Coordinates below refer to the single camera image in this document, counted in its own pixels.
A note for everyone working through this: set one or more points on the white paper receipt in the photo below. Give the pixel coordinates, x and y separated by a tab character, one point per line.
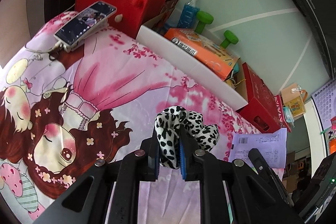
271	146

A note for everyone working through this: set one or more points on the blue water bottle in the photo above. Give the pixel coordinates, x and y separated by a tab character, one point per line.
188	14

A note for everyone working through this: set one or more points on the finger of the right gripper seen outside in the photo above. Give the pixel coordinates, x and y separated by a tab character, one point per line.
268	175

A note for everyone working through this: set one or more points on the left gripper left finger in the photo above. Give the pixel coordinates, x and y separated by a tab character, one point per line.
152	153

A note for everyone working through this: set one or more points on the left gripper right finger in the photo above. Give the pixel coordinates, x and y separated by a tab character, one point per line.
189	167

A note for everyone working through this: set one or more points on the blue wet wipes pack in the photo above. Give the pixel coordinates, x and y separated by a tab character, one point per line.
287	114

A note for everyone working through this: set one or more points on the yellow box with handle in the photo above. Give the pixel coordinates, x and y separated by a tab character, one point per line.
294	97

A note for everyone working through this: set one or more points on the smartphone in white holder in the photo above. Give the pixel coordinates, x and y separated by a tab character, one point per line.
82	25

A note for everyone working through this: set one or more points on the large red gift box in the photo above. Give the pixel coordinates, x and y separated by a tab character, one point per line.
260	110

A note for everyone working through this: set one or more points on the white shelf cabinet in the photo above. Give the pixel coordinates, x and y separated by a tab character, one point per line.
324	102

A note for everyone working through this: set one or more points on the red white patterned box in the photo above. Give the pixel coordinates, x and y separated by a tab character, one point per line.
281	115

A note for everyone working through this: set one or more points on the leopard print scrunchie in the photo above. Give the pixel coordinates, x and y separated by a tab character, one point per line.
172	123

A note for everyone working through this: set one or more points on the pink cartoon bedsheet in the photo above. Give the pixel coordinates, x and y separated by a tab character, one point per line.
58	116

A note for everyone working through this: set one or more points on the orange cardboard box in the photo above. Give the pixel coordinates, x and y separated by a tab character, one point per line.
215	57

